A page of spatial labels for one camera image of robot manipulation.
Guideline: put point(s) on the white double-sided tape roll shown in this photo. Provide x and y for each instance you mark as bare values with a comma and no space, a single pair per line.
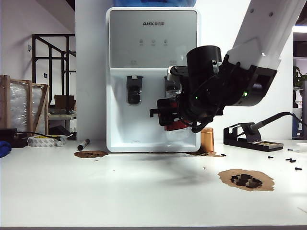
43,143

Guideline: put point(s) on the blue towel cloth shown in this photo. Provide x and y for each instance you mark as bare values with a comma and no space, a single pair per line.
4,148

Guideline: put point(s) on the black block device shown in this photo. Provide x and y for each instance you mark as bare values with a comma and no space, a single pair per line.
14,141

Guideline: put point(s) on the glass bottle with red belts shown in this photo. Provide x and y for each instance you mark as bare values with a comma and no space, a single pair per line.
175,125

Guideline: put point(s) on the white AUX water dispenser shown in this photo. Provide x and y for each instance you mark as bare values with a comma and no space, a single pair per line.
134,36

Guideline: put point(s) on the green plant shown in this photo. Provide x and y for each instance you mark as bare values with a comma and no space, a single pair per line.
297,76

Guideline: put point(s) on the black stair railing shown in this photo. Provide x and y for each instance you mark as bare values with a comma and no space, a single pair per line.
34,60

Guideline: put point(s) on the white ceiling light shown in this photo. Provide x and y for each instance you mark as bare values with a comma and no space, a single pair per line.
301,28

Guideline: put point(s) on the black silver marker pen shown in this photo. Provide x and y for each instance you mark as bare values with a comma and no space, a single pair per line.
83,144

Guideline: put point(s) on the silver black wrist camera mount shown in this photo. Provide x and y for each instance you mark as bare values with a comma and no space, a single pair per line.
177,72

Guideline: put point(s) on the brown cardboard box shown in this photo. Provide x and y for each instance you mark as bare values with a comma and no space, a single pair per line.
63,103

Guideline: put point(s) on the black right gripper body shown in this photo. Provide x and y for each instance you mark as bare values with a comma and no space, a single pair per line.
199,103

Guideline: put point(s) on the black soldering iron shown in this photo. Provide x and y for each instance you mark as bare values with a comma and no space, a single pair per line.
263,122

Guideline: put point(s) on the wooden side table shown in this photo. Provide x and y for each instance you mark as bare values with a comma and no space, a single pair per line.
60,116

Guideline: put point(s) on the wooden crate frame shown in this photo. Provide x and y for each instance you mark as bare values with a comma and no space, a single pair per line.
29,107

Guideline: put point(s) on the black soldering iron stand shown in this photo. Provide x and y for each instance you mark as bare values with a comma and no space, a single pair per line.
239,141

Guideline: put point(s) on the copper metal cylinder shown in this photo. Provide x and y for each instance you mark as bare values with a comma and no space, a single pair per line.
207,143

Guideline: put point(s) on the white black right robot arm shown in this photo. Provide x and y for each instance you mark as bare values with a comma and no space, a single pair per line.
263,28

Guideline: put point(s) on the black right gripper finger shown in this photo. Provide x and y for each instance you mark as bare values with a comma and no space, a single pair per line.
168,112

